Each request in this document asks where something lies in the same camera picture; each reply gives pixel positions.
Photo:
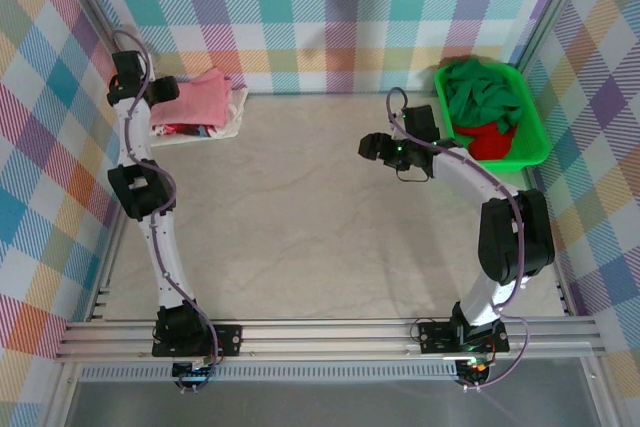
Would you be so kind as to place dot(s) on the pink t-shirt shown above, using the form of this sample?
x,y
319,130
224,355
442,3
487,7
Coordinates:
x,y
200,102

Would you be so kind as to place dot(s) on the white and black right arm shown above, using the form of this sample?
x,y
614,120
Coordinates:
x,y
470,177

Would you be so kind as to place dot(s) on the white t-shirt with red print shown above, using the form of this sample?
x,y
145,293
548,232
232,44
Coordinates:
x,y
235,117

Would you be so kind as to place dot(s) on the green t-shirt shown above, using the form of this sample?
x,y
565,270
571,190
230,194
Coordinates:
x,y
480,92

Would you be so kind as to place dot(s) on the green plastic basket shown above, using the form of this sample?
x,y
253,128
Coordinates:
x,y
535,137

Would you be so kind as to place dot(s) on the grey metal sheet panel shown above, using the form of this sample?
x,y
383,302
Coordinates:
x,y
325,404

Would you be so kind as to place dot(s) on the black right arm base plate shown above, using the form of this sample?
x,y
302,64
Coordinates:
x,y
435,339

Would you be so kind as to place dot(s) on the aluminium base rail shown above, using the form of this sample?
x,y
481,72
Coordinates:
x,y
325,339

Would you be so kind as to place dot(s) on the aluminium side rail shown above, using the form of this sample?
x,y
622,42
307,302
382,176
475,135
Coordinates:
x,y
564,297
102,292

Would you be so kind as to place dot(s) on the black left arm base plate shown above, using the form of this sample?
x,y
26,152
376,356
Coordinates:
x,y
236,334

